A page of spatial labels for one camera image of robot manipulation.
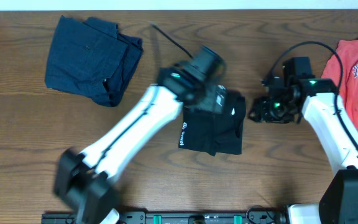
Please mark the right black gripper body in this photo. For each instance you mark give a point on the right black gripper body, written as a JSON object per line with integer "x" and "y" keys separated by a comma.
{"x": 275, "y": 111}

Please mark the black t-shirt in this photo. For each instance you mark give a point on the black t-shirt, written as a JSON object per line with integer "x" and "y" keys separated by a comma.
{"x": 212, "y": 133}

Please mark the folded navy blue trousers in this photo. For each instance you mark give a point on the folded navy blue trousers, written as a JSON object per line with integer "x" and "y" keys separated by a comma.
{"x": 92, "y": 58}

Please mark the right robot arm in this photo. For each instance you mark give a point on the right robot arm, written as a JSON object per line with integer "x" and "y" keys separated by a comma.
{"x": 317, "y": 102}

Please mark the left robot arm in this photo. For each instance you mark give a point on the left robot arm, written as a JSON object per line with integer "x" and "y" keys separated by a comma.
{"x": 85, "y": 180}

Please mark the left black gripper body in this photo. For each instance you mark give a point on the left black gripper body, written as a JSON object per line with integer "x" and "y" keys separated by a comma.
{"x": 217, "y": 101}

